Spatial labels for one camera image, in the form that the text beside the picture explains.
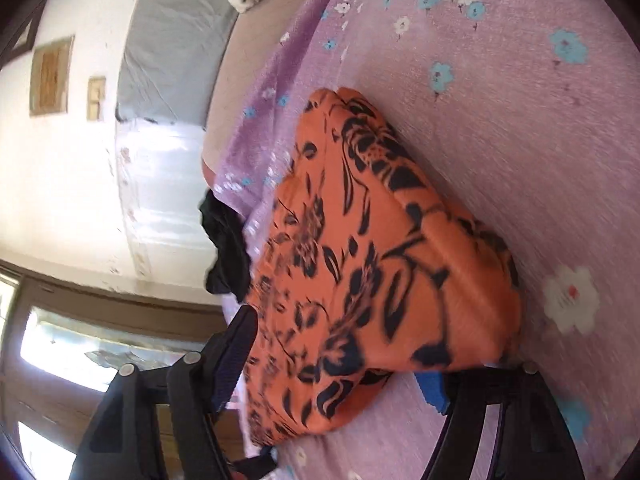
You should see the framed wall panel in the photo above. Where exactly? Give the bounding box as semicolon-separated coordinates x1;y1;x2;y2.
29;36;75;117

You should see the orange black floral blouse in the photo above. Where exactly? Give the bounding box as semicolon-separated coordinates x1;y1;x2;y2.
244;88;522;445

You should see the black crumpled garment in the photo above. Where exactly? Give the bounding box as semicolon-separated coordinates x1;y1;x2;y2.
198;190;250;304

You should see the beige wall switch plate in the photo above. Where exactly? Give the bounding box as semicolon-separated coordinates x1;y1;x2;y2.
87;76;106;122

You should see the wooden stained glass door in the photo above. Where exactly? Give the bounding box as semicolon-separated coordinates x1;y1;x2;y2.
1;266;226;479

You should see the pink quilted mattress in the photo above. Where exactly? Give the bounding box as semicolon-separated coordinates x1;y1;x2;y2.
201;0;306;186

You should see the purple floral bed sheet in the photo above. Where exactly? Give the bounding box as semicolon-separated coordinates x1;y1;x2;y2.
212;0;639;479

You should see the grey pillow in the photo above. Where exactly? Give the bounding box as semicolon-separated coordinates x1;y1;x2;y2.
115;0;238;127

